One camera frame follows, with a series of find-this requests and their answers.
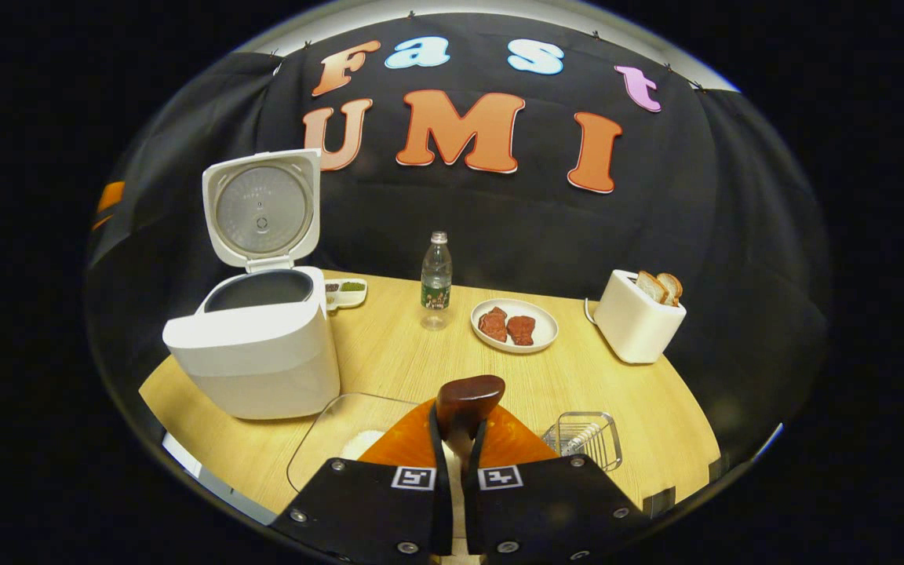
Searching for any brown wooden spoon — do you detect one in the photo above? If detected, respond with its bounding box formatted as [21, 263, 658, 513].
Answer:
[435, 375, 506, 479]

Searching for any white rice cooker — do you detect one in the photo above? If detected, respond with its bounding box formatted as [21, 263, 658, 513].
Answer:
[163, 149, 341, 420]

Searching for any white toaster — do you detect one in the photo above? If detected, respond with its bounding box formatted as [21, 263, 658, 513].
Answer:
[592, 270, 687, 364]

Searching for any white round plate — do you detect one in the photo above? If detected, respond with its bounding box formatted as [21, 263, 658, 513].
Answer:
[471, 298, 560, 354]

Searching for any black table bracket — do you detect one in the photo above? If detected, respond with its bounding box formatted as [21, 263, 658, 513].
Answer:
[644, 487, 677, 519]

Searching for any clear plastic water bottle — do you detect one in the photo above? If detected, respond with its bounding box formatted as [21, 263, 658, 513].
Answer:
[421, 231, 453, 330]

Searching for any clear glass rice container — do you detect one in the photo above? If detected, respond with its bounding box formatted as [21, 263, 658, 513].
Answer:
[287, 392, 421, 494]

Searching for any metal wire chopstick holder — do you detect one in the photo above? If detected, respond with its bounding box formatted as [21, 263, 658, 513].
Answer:
[542, 412, 623, 472]

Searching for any small white seasoning dish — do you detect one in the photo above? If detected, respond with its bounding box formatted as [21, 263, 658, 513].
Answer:
[325, 279, 368, 310]

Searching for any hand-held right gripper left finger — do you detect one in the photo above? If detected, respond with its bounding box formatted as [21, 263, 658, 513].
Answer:
[270, 399, 453, 562]

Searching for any black backdrop cloth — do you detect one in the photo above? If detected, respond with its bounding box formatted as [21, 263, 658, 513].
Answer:
[85, 12, 833, 472]

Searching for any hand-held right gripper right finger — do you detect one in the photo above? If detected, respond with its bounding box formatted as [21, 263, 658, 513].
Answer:
[464, 404, 649, 562]

